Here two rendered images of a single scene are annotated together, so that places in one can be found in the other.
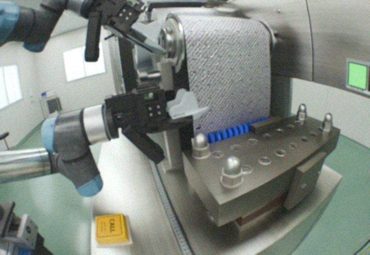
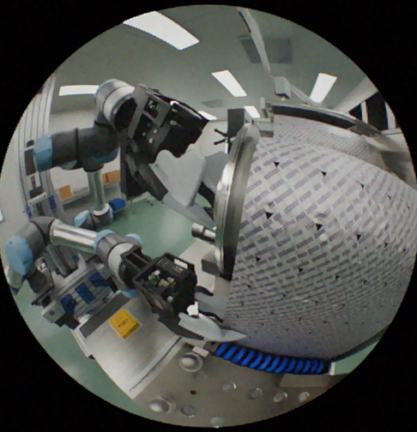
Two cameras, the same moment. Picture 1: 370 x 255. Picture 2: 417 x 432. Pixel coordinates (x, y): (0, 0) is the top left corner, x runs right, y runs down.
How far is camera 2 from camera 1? 0.31 m
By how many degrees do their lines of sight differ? 42
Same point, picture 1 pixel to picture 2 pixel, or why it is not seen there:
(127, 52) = not seen: hidden behind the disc
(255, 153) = (226, 409)
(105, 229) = (117, 321)
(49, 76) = (210, 150)
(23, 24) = (62, 153)
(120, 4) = (137, 115)
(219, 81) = (285, 327)
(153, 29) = (185, 172)
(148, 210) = (157, 333)
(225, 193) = (144, 402)
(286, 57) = not seen: outside the picture
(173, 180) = not seen: hidden behind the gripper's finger
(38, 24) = (85, 144)
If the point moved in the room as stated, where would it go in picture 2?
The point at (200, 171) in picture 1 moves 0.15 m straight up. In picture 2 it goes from (163, 374) to (111, 366)
